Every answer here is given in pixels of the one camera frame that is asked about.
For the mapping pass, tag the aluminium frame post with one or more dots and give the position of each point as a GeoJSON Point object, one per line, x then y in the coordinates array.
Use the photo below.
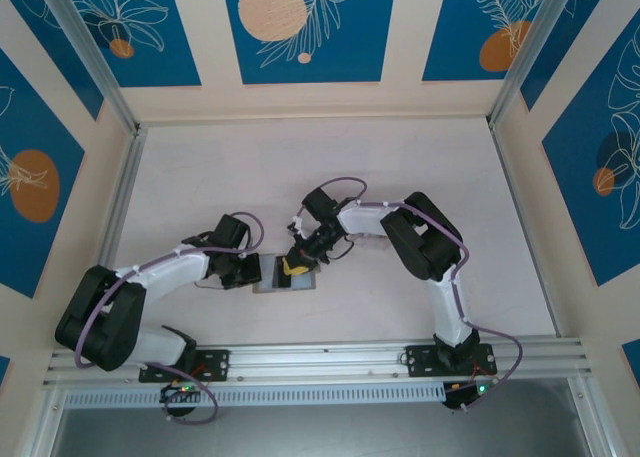
{"type": "Point", "coordinates": [534, 42]}
{"type": "Point", "coordinates": [84, 42]}

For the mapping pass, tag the black controller board green light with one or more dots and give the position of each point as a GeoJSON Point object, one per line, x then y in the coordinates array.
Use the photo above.
{"type": "Point", "coordinates": [460, 397]}
{"type": "Point", "coordinates": [175, 392]}

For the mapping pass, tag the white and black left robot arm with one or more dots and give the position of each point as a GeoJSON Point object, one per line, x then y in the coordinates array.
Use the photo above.
{"type": "Point", "coordinates": [170, 274]}

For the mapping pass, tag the aluminium frame leg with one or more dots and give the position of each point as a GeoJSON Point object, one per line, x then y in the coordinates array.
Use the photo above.
{"type": "Point", "coordinates": [592, 422]}
{"type": "Point", "coordinates": [42, 422]}

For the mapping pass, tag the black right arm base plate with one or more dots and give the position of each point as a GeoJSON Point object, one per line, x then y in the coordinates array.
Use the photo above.
{"type": "Point", "coordinates": [420, 359]}

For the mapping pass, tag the black card with number print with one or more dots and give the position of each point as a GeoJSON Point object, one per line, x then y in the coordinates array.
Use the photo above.
{"type": "Point", "coordinates": [282, 282]}

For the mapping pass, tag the long aluminium mounting rail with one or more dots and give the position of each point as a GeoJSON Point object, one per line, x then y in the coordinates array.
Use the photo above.
{"type": "Point", "coordinates": [320, 362]}

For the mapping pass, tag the blue floral wall panel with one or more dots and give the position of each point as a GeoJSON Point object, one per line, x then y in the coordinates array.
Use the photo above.
{"type": "Point", "coordinates": [575, 202]}
{"type": "Point", "coordinates": [4, 369]}
{"type": "Point", "coordinates": [632, 357]}
{"type": "Point", "coordinates": [165, 52]}
{"type": "Point", "coordinates": [35, 12]}
{"type": "Point", "coordinates": [450, 27]}
{"type": "Point", "coordinates": [350, 52]}
{"type": "Point", "coordinates": [562, 42]}
{"type": "Point", "coordinates": [30, 127]}

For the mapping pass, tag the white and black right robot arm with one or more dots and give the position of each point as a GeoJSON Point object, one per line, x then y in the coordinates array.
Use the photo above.
{"type": "Point", "coordinates": [360, 217]}

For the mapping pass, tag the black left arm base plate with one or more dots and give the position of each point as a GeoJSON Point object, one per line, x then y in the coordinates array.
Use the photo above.
{"type": "Point", "coordinates": [220, 364]}

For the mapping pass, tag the aluminium side rail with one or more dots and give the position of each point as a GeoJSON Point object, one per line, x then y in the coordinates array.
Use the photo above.
{"type": "Point", "coordinates": [525, 227]}
{"type": "Point", "coordinates": [116, 217]}

